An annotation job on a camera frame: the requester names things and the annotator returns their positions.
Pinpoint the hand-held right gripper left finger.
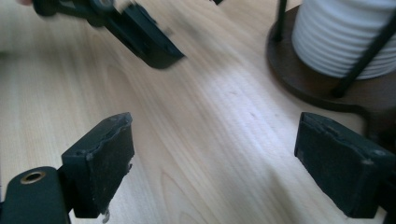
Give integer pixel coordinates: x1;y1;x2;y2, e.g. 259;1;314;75
57;112;135;218

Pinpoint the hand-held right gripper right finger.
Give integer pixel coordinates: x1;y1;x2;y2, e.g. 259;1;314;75
293;111;396;219

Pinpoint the dark wooden cup holder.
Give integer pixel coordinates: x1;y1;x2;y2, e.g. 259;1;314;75
265;0;396;153

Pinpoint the stack of white paper cups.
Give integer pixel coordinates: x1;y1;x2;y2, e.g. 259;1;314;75
291;0;396;80

